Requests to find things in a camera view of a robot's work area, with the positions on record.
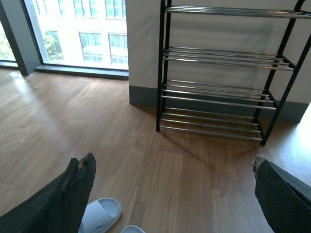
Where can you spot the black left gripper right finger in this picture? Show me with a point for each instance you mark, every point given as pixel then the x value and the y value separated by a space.
pixel 284 199

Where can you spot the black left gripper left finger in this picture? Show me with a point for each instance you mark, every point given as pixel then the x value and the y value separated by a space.
pixel 59 206

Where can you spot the light blue slide sandal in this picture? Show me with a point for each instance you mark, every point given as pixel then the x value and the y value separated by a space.
pixel 100 215
pixel 132 229

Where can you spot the black metal shoe rack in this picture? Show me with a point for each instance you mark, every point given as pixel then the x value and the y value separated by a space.
pixel 226 68

